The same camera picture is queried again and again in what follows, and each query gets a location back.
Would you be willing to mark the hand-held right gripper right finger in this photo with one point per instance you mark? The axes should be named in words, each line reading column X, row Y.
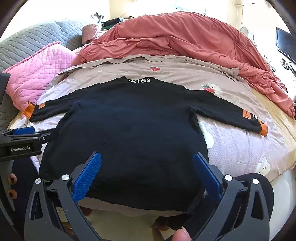
column 205, row 176

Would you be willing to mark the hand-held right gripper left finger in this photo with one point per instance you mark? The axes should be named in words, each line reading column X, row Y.
column 89, row 176

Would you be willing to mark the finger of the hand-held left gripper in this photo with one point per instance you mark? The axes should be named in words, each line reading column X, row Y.
column 23, row 131
column 46, row 136

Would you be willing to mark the black sweater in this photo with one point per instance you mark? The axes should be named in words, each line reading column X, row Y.
column 129, row 129

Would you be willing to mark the green and black clothes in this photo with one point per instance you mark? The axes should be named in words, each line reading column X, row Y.
column 111, row 22

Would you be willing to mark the person's left hand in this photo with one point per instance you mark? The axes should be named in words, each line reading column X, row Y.
column 12, row 179

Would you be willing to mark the person's right hand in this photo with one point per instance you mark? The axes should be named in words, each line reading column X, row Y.
column 182, row 235

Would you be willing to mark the pink quilted blanket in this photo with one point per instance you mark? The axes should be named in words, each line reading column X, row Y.
column 34, row 69

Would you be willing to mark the white mattress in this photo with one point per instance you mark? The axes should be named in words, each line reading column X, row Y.
column 283, row 197

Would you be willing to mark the yellow bed sheet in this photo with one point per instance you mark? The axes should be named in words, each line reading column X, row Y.
column 277, row 115

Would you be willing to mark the grey quilted headboard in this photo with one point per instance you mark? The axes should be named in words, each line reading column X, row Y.
column 25, row 37

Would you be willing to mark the strawberry printed blanket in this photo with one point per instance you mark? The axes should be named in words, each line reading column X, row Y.
column 175, row 69

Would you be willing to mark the dusty pink pillow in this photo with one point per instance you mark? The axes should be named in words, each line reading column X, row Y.
column 91, row 32

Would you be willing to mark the grey patterned cloth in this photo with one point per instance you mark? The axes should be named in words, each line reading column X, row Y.
column 98, row 17

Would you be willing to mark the white television stand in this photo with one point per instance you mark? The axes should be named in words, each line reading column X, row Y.
column 284, row 64

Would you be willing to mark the salmon duvet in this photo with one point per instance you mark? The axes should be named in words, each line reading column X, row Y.
column 185, row 37

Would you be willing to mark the black television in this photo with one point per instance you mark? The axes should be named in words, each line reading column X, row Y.
column 285, row 44

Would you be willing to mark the window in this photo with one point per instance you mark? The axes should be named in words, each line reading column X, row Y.
column 189, row 5

